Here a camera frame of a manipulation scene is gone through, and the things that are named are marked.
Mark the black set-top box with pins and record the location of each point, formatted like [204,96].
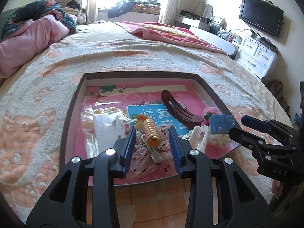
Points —
[267,42]

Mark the yellow spiral hair clip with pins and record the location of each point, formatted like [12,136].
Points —
[150,130]

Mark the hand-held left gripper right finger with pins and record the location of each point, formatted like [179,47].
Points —
[176,150]

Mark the cream orange bed blanket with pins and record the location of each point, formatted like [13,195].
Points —
[35,114]

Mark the cream curtain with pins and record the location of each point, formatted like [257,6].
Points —
[91,4]
[168,2]

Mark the brown banana hair clip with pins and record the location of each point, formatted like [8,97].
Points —
[180,114]

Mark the white plastic bag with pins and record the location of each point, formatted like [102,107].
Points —
[81,17]

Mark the dark brown fuzzy cloth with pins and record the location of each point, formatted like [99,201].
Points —
[275,90]

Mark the pink fuzzy hair clip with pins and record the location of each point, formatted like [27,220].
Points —
[208,112]

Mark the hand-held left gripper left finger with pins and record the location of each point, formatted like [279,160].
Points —
[128,148]

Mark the bagged yellow flower hair accessory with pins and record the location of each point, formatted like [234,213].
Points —
[219,140]

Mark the cream cloud claw clip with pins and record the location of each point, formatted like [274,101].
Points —
[197,135]

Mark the black shallow cardboard box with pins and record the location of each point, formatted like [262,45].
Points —
[71,123]

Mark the white desk mirror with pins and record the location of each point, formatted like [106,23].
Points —
[206,9]

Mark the small empty clear bag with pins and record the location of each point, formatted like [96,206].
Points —
[91,146]

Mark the white drawer cabinet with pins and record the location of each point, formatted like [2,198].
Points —
[256,54]

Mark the black cloth bundle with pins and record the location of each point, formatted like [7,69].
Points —
[73,4]

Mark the small blue box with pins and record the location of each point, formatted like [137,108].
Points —
[222,123]

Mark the clear bag with white card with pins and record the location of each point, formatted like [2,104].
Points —
[106,130]

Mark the black flat television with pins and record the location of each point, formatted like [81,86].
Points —
[261,15]

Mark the polka dot lace bow clip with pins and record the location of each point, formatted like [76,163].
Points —
[142,163]

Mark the pink printed blanket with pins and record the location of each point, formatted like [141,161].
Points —
[171,34]

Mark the white desk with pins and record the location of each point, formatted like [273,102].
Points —
[213,36]

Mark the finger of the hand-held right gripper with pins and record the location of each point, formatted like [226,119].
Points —
[255,122]
[239,135]

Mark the dark floral duvet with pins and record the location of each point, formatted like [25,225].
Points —
[35,10]

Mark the pile of clothes on windowsill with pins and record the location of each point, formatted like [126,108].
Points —
[133,7]

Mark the pink quilt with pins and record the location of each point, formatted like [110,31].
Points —
[28,42]

